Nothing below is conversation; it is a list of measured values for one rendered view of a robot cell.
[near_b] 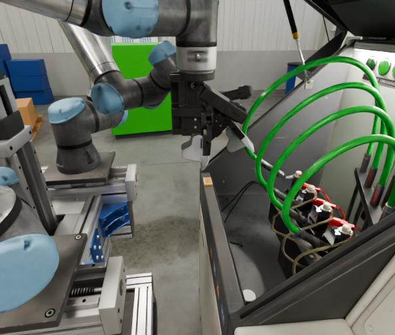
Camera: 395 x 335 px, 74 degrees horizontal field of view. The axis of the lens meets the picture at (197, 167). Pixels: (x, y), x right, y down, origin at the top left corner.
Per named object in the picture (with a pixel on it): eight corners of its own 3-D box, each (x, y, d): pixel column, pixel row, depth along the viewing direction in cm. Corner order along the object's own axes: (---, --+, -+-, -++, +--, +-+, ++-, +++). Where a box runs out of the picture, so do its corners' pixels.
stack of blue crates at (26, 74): (-15, 107, 563) (-39, 44, 506) (-3, 102, 605) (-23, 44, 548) (47, 105, 578) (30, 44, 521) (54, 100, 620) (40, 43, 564)
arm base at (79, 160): (50, 175, 89) (42, 149, 84) (64, 157, 102) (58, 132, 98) (97, 173, 91) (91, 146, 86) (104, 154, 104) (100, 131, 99)
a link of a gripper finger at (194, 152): (182, 170, 59) (180, 131, 55) (208, 169, 60) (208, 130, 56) (182, 177, 57) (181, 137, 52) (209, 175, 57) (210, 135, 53)
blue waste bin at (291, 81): (278, 94, 681) (283, 62, 645) (300, 93, 688) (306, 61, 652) (289, 99, 628) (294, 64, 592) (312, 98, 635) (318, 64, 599)
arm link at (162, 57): (158, 56, 73) (172, 33, 67) (184, 87, 74) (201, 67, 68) (140, 65, 68) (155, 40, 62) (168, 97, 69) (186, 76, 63)
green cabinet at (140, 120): (166, 118, 489) (161, 42, 429) (174, 134, 416) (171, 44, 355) (113, 123, 467) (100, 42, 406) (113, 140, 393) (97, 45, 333)
